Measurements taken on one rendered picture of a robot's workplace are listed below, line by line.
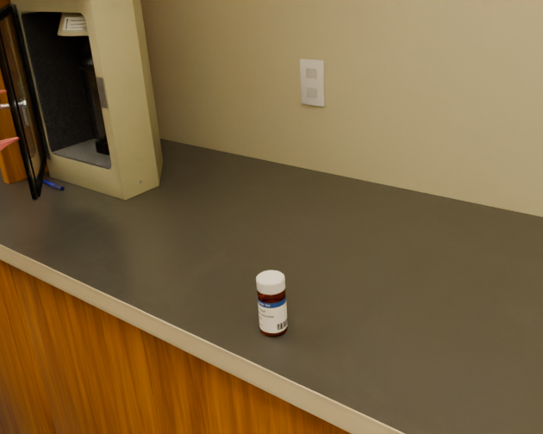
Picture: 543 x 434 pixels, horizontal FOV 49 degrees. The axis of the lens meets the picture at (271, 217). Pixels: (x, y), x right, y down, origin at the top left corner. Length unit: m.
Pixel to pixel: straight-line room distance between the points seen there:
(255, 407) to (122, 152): 0.72
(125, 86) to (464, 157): 0.78
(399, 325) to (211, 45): 1.06
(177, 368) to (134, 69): 0.71
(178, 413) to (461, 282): 0.56
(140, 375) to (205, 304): 0.25
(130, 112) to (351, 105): 0.53
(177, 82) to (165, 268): 0.86
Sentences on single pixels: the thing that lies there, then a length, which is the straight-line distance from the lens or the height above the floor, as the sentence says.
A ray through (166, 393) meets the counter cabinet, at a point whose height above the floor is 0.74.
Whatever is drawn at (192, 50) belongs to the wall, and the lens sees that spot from 1.78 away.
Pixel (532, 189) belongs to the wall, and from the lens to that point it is 1.36.
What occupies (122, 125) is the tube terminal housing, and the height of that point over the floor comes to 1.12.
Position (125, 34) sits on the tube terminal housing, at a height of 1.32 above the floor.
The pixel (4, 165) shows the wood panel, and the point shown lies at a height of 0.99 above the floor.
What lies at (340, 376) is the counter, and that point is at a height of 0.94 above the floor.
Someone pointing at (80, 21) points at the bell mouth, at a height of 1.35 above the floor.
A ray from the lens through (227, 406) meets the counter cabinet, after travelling 1.02.
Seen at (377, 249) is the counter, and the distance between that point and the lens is 1.15.
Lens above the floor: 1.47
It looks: 24 degrees down
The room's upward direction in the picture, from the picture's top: 4 degrees counter-clockwise
